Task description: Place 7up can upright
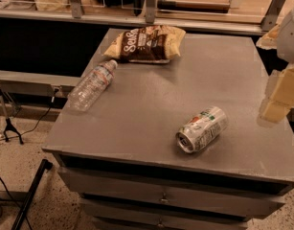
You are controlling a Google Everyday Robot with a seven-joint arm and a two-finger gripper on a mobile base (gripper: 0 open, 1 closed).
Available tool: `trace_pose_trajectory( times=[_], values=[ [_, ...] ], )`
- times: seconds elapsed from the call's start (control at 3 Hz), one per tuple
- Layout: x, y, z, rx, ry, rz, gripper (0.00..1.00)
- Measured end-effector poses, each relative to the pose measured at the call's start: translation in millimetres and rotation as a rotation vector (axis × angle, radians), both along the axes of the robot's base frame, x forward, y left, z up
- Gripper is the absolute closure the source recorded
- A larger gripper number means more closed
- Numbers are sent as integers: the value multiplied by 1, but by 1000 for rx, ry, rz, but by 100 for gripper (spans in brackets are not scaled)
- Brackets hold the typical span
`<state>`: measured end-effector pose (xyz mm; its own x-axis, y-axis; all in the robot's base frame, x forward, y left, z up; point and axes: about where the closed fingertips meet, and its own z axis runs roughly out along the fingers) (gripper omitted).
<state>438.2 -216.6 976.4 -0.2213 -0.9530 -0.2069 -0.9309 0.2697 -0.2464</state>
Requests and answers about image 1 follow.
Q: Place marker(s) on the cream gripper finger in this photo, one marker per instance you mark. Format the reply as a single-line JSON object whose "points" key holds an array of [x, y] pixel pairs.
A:
{"points": [[269, 40], [279, 95]]}

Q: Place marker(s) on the silver 7up soda can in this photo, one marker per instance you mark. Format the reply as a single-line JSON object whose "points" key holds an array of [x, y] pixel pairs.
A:
{"points": [[201, 130]]}

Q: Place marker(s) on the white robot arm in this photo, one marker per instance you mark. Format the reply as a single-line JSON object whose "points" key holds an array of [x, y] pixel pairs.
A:
{"points": [[285, 40]]}

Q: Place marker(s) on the grey drawer cabinet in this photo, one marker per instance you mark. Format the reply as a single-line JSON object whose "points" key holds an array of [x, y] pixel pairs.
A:
{"points": [[122, 158]]}

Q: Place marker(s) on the brown chips bag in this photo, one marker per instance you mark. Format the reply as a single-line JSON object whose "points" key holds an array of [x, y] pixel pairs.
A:
{"points": [[151, 44]]}

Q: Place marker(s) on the clear plastic water bottle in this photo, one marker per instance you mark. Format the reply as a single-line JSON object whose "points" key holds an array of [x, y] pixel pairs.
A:
{"points": [[91, 86]]}

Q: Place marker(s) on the black metal leg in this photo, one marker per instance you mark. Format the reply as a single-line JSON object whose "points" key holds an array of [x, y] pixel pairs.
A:
{"points": [[45, 165]]}

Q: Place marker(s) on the black tripod stand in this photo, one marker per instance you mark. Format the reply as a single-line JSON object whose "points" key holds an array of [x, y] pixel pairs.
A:
{"points": [[9, 126]]}

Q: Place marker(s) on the grey metal bracket right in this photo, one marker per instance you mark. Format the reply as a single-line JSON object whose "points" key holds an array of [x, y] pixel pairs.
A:
{"points": [[272, 14]]}

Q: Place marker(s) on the grey metal bracket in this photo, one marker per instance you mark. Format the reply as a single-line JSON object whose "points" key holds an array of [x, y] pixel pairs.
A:
{"points": [[76, 9], [272, 14], [150, 11]]}

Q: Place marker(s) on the grey metal bracket middle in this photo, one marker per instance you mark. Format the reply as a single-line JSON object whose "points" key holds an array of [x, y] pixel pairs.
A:
{"points": [[150, 11]]}

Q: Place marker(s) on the grey metal bracket left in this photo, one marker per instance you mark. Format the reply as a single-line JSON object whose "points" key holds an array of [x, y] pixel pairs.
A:
{"points": [[76, 9]]}

